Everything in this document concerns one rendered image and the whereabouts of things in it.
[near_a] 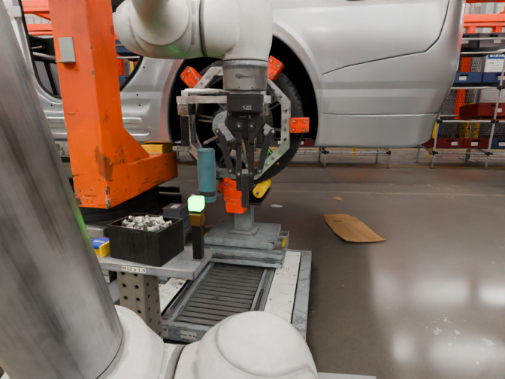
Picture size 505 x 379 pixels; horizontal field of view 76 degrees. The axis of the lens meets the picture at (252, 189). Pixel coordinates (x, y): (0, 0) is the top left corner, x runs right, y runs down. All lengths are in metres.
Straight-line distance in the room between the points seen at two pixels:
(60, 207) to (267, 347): 0.26
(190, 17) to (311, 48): 1.09
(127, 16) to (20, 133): 0.48
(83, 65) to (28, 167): 1.22
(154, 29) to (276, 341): 0.51
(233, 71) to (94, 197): 1.00
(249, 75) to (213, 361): 0.47
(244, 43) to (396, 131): 1.17
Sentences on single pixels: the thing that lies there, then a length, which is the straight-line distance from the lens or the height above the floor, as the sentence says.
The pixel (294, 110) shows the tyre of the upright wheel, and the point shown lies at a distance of 1.64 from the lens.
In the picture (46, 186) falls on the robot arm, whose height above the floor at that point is 0.88.
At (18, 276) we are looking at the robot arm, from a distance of 0.27.
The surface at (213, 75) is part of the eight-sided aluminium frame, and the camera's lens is 1.65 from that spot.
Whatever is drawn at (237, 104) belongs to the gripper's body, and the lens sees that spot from 0.64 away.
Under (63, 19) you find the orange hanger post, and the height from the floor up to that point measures 1.25.
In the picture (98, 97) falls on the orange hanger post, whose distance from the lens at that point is 1.43.
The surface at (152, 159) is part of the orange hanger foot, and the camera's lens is 1.75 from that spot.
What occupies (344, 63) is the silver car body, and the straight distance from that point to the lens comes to 1.67.
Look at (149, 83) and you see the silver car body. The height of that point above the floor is 1.06.
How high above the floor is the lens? 0.93
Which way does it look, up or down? 14 degrees down
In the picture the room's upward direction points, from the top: straight up
